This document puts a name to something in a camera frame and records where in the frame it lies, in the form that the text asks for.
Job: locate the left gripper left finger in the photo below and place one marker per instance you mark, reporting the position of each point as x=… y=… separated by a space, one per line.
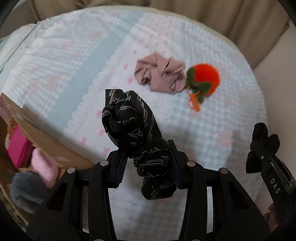
x=117 y=161

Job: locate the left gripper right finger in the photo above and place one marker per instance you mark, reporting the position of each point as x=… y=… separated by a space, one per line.
x=180 y=161

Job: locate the cardboard box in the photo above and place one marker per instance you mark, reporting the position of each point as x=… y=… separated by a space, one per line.
x=64 y=157

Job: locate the orange pompom persimmon toy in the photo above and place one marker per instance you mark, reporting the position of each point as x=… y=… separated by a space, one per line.
x=202 y=81

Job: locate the beige curtain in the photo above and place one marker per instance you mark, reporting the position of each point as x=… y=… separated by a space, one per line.
x=254 y=26

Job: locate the person's right hand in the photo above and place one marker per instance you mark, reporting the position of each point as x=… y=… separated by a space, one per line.
x=272 y=218

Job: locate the grey-blue fuzzy sock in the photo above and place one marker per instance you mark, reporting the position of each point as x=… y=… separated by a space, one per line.
x=28 y=191

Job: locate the plain black sock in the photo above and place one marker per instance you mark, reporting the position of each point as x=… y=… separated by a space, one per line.
x=262 y=148

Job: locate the pink fluffy sock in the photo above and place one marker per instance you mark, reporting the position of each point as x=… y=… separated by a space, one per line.
x=46 y=167

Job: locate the magenta item in box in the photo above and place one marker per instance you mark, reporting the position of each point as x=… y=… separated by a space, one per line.
x=20 y=148

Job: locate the dusty pink cloth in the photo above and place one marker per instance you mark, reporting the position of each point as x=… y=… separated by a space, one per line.
x=161 y=74

